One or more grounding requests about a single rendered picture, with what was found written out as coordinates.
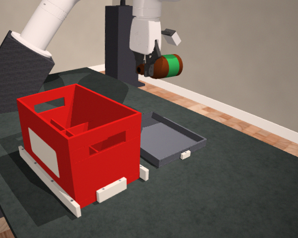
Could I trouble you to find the brown bottle with green label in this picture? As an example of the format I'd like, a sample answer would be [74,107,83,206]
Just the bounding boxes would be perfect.
[137,54,183,79]

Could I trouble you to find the red plastic crate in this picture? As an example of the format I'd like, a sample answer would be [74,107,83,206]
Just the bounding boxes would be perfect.
[16,84,142,209]

